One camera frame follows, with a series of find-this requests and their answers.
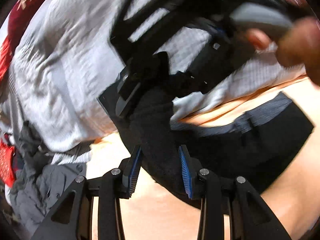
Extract black pants with blue trim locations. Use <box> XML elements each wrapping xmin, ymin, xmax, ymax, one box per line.
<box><xmin>111</xmin><ymin>93</ymin><xmax>313</xmax><ymax>207</ymax></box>

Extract person's right hand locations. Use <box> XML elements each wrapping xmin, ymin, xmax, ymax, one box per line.
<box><xmin>243</xmin><ymin>16</ymin><xmax>320</xmax><ymax>87</ymax></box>

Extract dark grey garment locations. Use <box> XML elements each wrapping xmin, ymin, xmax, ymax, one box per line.
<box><xmin>9</xmin><ymin>121</ymin><xmax>86</xmax><ymax>234</ymax></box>

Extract grey white striped blanket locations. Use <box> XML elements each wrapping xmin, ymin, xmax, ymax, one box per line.
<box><xmin>1</xmin><ymin>0</ymin><xmax>305</xmax><ymax>152</ymax></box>

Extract peach bed sheet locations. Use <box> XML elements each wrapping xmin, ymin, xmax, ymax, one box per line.
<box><xmin>85</xmin><ymin>76</ymin><xmax>320</xmax><ymax>240</ymax></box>

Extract red patterned cloth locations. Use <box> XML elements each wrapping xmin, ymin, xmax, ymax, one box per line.
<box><xmin>0</xmin><ymin>0</ymin><xmax>66</xmax><ymax>188</ymax></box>

